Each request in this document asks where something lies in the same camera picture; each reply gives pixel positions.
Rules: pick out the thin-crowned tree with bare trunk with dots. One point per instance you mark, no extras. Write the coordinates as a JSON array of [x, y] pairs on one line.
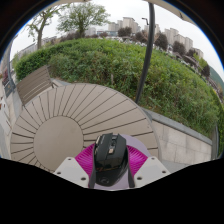
[[40, 33]]

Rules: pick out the grey slatted outdoor chair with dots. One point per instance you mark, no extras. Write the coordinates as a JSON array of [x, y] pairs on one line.
[[33, 85]]

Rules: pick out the bushy green tree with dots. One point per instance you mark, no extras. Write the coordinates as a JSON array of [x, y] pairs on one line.
[[81, 15]]

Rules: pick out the group of apartment buildings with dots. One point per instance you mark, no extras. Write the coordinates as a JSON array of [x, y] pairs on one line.
[[128, 22]]

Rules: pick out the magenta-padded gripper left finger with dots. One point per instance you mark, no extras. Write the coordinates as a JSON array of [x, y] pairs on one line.
[[83, 160]]

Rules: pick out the green hedge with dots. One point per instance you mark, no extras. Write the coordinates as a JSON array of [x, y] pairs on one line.
[[100, 63]]

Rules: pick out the black curved umbrella pole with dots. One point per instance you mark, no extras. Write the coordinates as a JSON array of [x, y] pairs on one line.
[[146, 60]]

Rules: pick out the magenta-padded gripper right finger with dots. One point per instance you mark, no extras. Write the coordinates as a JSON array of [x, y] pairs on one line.
[[138, 160]]

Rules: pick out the black computer mouse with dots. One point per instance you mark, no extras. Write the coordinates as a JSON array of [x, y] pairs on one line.
[[110, 156]]

